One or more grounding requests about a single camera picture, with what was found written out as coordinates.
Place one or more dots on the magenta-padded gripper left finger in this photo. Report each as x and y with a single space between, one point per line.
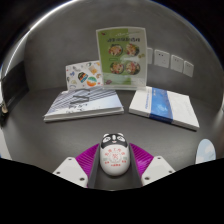
71 170

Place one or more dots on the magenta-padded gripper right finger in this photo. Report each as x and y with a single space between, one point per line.
156 168

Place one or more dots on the white panda computer mouse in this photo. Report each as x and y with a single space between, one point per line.
114 160

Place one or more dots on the white book with blue band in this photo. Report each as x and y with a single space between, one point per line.
163 106

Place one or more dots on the grey cover book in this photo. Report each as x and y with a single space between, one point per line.
83 103

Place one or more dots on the white sticker card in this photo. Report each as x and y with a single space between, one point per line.
83 76

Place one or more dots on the black flat screen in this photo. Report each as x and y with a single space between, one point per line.
15 83

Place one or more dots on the green menu sign stand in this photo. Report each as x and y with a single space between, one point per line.
121 56

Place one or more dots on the white wall socket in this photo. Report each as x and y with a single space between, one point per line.
150 56
188 68
161 58
177 63

